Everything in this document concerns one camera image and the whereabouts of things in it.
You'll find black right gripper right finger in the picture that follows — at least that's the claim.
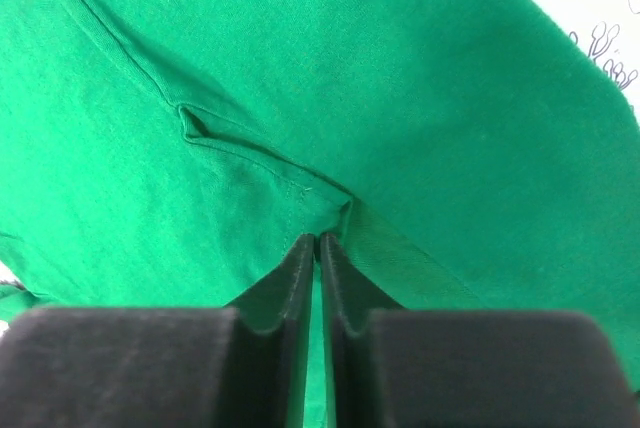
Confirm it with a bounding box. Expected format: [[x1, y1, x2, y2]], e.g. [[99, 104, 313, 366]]
[[318, 232, 404, 427]]

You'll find green t shirt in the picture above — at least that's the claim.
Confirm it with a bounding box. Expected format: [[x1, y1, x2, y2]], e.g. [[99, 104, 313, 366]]
[[1, 0, 639, 427]]

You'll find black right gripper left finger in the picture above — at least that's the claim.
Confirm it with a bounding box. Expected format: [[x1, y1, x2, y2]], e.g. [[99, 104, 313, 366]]
[[224, 234, 315, 427]]

